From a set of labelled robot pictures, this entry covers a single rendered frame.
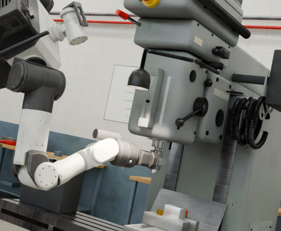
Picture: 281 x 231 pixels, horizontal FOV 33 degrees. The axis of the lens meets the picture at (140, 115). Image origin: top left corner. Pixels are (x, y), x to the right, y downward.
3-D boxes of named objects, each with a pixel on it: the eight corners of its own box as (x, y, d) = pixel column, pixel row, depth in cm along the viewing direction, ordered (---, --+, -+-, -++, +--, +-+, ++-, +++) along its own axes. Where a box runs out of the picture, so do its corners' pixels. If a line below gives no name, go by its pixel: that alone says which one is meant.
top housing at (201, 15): (185, 8, 152) (195, -42, 153) (119, 7, 167) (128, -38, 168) (238, 48, 192) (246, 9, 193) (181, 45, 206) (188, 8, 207)
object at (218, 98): (202, 140, 177) (216, 71, 179) (147, 129, 191) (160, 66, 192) (222, 145, 193) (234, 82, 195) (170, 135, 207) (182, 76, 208)
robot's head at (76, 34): (59, 45, 156) (84, 34, 155) (50, 17, 158) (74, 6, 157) (67, 49, 163) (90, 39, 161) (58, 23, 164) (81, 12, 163)
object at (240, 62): (211, 81, 179) (221, 29, 180) (160, 76, 192) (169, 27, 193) (275, 115, 246) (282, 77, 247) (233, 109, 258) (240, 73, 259)
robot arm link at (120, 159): (128, 164, 162) (100, 159, 155) (110, 168, 170) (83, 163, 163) (130, 132, 165) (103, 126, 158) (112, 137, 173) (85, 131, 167)
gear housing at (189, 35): (190, 46, 160) (196, 18, 161) (131, 43, 174) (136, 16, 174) (228, 70, 188) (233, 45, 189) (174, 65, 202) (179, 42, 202)
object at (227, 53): (215, 53, 169) (217, 42, 169) (205, 52, 171) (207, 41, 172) (228, 62, 180) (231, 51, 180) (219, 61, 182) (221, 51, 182)
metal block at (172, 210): (177, 225, 164) (180, 208, 164) (161, 221, 167) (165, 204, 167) (183, 224, 168) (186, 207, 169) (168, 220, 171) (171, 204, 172)
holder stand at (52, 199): (58, 213, 190) (68, 163, 191) (18, 200, 202) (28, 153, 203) (76, 212, 201) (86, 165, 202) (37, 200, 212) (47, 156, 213)
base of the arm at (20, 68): (10, 102, 139) (27, 70, 135) (-3, 79, 147) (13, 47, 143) (53, 112, 149) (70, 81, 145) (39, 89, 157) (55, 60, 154)
